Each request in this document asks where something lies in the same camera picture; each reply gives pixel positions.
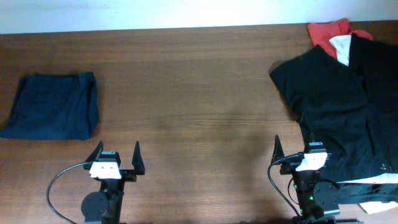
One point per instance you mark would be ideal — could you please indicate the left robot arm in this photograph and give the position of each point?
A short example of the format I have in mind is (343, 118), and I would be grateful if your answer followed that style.
(104, 205)

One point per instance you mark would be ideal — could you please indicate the white shirt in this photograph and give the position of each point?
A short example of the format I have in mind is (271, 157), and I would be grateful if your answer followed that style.
(341, 43)

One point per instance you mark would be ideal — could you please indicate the red garment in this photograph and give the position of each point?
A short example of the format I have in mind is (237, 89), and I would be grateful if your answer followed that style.
(321, 34)

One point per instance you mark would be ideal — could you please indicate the folded navy blue garment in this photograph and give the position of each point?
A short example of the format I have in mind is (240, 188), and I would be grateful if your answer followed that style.
(54, 107)

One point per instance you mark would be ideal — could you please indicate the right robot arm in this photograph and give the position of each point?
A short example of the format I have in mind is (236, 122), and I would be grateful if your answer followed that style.
(317, 198)

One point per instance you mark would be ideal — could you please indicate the black shorts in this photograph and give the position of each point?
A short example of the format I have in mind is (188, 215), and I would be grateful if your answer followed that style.
(351, 109)

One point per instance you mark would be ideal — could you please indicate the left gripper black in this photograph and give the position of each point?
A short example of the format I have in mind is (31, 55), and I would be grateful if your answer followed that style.
(97, 150)

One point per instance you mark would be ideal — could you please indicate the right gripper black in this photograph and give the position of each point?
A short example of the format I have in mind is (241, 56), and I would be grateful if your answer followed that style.
(278, 152)

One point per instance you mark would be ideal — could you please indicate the dark grey garment with white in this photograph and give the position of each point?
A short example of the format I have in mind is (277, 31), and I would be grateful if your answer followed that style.
(374, 194)

